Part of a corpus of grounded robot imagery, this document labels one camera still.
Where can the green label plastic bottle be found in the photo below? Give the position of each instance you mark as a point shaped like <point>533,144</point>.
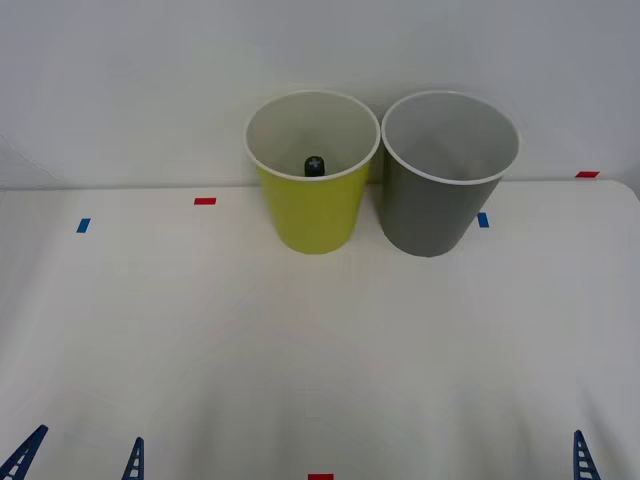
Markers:
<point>314,166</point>

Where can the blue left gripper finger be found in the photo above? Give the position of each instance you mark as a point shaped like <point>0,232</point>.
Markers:
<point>22,452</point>
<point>135,462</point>

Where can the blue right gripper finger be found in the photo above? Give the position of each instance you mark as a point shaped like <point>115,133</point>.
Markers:
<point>582,460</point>

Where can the yellow-green plastic bin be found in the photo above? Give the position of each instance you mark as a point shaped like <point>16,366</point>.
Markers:
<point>315,215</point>

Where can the grey plastic bin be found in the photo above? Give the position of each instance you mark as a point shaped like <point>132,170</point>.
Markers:
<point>430,215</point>

